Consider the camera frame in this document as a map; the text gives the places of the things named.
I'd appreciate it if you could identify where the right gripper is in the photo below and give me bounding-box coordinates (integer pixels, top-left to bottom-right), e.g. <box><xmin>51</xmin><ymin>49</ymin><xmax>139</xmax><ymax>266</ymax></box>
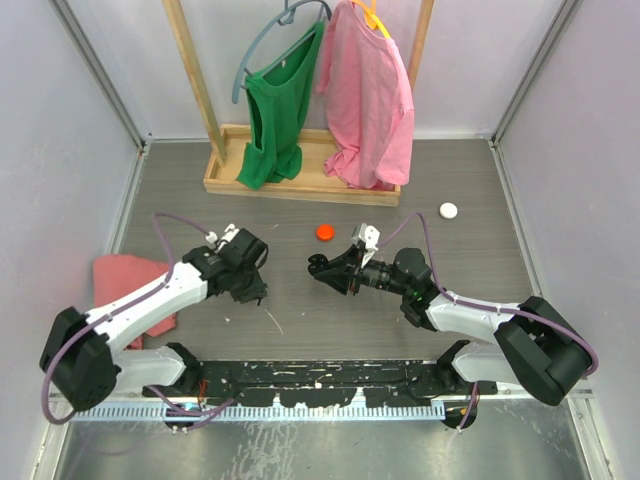
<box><xmin>315</xmin><ymin>243</ymin><xmax>411</xmax><ymax>297</ymax></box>

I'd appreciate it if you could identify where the orange earbud case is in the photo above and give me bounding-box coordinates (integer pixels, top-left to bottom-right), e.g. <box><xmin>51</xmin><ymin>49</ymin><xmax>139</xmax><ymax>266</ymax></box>
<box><xmin>315</xmin><ymin>224</ymin><xmax>335</xmax><ymax>242</ymax></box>

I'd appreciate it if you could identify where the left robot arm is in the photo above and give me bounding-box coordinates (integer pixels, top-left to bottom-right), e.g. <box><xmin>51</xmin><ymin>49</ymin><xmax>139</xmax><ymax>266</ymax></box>
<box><xmin>39</xmin><ymin>225</ymin><xmax>269</xmax><ymax>413</ymax></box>

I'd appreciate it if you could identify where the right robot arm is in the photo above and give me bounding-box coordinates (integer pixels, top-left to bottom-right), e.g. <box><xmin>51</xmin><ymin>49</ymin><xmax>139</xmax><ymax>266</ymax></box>
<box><xmin>308</xmin><ymin>244</ymin><xmax>594</xmax><ymax>406</ymax></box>

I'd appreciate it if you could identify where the wooden clothes rack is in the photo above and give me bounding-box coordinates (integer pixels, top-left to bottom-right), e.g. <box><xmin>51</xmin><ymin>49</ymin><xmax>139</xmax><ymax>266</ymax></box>
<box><xmin>162</xmin><ymin>1</ymin><xmax>434</xmax><ymax>207</ymax></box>

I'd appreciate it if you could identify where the pink t-shirt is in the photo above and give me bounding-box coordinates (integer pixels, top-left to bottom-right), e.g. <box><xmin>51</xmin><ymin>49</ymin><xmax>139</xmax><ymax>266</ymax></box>
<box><xmin>317</xmin><ymin>1</ymin><xmax>415</xmax><ymax>190</ymax></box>

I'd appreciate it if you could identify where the green t-shirt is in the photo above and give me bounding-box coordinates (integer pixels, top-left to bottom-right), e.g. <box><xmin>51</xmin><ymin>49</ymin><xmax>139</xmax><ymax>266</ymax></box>
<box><xmin>237</xmin><ymin>21</ymin><xmax>325</xmax><ymax>190</ymax></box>

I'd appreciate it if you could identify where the yellow hanger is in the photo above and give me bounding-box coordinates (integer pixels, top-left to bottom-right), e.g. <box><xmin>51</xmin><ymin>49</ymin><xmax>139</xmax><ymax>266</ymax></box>
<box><xmin>351</xmin><ymin>0</ymin><xmax>391</xmax><ymax>39</ymax></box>

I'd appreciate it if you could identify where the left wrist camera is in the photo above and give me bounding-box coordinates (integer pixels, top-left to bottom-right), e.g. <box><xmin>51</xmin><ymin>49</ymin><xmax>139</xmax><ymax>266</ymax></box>
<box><xmin>205</xmin><ymin>223</ymin><xmax>240</xmax><ymax>251</ymax></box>

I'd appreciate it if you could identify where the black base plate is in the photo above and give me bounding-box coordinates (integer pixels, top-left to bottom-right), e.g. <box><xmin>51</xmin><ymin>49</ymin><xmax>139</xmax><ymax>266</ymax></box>
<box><xmin>159</xmin><ymin>360</ymin><xmax>472</xmax><ymax>408</ymax></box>

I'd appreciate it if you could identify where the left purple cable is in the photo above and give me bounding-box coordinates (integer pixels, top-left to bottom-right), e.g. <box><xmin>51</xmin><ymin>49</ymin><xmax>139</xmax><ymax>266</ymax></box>
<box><xmin>39</xmin><ymin>212</ymin><xmax>236</xmax><ymax>431</ymax></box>

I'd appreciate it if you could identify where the purple cable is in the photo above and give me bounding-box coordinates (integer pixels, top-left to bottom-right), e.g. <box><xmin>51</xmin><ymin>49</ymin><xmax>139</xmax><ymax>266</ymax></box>
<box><xmin>39</xmin><ymin>212</ymin><xmax>236</xmax><ymax>431</ymax></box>
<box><xmin>378</xmin><ymin>212</ymin><xmax>600</xmax><ymax>431</ymax></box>

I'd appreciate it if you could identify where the white cable duct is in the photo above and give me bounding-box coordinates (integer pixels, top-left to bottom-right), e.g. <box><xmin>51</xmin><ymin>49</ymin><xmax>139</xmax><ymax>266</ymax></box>
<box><xmin>73</xmin><ymin>398</ymin><xmax>446</xmax><ymax>422</ymax></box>

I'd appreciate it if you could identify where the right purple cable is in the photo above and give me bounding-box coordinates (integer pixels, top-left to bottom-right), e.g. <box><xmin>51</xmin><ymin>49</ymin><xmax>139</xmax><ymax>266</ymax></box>
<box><xmin>378</xmin><ymin>212</ymin><xmax>600</xmax><ymax>431</ymax></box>

